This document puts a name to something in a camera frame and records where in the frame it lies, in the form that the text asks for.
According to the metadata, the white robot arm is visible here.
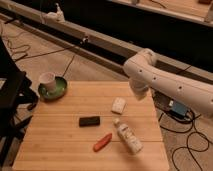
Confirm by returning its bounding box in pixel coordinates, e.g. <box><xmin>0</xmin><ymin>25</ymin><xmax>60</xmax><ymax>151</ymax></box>
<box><xmin>123</xmin><ymin>49</ymin><xmax>213</xmax><ymax>117</ymax></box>

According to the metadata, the green plate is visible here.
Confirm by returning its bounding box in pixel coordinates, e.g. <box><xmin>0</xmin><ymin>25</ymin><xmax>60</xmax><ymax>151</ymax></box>
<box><xmin>38</xmin><ymin>76</ymin><xmax>67</xmax><ymax>101</ymax></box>

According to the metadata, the white plastic bottle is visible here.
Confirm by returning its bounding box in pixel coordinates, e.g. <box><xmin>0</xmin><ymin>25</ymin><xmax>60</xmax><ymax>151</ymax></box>
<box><xmin>114</xmin><ymin>118</ymin><xmax>142</xmax><ymax>154</ymax></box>

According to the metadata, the blue box on floor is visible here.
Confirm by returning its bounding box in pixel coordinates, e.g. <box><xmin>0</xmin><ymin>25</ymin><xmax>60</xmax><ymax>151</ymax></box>
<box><xmin>169</xmin><ymin>100</ymin><xmax>188</xmax><ymax>118</ymax></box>

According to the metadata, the white object on rail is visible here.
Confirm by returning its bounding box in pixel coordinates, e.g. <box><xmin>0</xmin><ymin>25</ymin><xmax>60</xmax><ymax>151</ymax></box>
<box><xmin>45</xmin><ymin>4</ymin><xmax>65</xmax><ymax>22</ymax></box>

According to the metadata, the black floor cable left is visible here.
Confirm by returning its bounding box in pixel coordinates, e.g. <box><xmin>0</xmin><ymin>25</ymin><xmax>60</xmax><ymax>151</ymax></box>
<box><xmin>1</xmin><ymin>33</ymin><xmax>89</xmax><ymax>78</ymax></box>

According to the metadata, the long metal rail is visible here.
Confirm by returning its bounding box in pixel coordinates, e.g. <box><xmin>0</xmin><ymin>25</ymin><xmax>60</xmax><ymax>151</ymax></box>
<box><xmin>0</xmin><ymin>0</ymin><xmax>213</xmax><ymax>84</ymax></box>

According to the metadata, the white rectangular block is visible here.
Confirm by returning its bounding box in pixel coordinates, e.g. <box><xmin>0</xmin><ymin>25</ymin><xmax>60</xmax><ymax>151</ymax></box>
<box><xmin>111</xmin><ymin>97</ymin><xmax>126</xmax><ymax>114</ymax></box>

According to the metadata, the black chair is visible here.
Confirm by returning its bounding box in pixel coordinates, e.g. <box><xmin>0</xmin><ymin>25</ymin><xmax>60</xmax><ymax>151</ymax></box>
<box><xmin>0</xmin><ymin>37</ymin><xmax>38</xmax><ymax>166</ymax></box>

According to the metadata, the white cup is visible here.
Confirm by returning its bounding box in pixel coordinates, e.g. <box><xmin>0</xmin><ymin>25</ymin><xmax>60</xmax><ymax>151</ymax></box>
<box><xmin>39</xmin><ymin>72</ymin><xmax>56</xmax><ymax>92</ymax></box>

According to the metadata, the black floor cable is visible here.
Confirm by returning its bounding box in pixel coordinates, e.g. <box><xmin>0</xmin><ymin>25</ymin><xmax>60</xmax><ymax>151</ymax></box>
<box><xmin>1</xmin><ymin>33</ymin><xmax>89</xmax><ymax>78</ymax></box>
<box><xmin>156</xmin><ymin>99</ymin><xmax>213</xmax><ymax>171</ymax></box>

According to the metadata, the black rectangular block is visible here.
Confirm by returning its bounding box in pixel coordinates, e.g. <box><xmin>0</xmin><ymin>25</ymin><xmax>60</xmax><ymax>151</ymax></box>
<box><xmin>79</xmin><ymin>116</ymin><xmax>100</xmax><ymax>127</ymax></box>

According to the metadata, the black floor cable right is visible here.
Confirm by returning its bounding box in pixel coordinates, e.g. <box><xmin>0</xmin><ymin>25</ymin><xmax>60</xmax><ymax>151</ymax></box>
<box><xmin>156</xmin><ymin>99</ymin><xmax>213</xmax><ymax>171</ymax></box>

